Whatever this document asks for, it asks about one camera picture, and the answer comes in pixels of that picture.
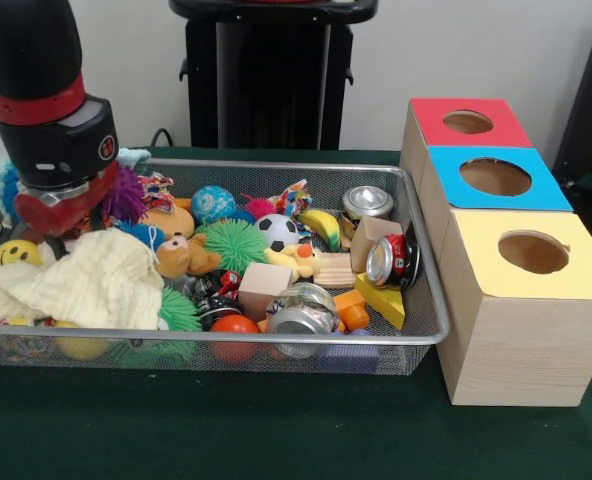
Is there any black and white soccer ball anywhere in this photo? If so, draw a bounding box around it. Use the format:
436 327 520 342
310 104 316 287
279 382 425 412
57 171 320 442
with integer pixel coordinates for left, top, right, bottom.
255 213 303 253

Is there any brown teddy bear toy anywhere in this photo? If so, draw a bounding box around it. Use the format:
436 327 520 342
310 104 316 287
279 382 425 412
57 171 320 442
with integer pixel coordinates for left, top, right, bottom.
144 205 223 279

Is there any wooden box with three holes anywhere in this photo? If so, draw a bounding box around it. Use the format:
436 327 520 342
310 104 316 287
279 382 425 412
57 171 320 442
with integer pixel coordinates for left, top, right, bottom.
401 97 592 408

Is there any dark green table cloth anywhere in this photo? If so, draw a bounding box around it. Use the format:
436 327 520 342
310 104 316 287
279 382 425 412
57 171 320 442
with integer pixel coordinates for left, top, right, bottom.
0 145 592 480

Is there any blue spiky ball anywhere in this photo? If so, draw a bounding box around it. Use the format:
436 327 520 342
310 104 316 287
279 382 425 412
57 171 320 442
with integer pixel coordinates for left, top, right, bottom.
0 162 25 229

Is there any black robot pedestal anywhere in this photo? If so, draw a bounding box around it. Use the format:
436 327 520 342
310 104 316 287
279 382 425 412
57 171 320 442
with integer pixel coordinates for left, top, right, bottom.
169 0 379 151

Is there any yellow wedge block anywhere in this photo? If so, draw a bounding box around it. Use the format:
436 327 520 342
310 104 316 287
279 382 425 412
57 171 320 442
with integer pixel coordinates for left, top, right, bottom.
354 272 407 332

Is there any green spiky ball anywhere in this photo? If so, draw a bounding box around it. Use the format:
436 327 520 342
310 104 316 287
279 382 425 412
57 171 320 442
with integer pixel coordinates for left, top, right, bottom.
198 219 270 277

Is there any cream yellow cloth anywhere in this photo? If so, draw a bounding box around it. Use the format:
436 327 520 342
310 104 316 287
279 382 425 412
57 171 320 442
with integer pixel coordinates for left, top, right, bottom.
0 228 165 331

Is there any clear mesh bin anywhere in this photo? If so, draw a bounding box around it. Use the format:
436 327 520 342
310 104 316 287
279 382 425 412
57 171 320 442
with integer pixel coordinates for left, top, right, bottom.
0 155 452 376

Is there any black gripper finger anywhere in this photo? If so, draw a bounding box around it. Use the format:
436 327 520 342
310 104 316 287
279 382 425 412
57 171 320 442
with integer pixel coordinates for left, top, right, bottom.
42 234 69 260

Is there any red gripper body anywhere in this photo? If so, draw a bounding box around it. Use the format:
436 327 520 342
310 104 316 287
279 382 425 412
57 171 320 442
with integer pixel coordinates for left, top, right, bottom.
14 160 120 239

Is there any orange red ball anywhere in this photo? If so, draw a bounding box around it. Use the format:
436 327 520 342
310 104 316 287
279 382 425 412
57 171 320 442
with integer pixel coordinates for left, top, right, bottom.
208 314 262 363

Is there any purple spiky ball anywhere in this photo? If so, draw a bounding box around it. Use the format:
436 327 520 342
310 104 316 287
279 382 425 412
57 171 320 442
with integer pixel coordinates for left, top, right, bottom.
98 163 149 225

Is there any crushed silver can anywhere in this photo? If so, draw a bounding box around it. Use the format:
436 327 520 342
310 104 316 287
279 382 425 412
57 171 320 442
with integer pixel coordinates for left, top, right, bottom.
264 282 341 359

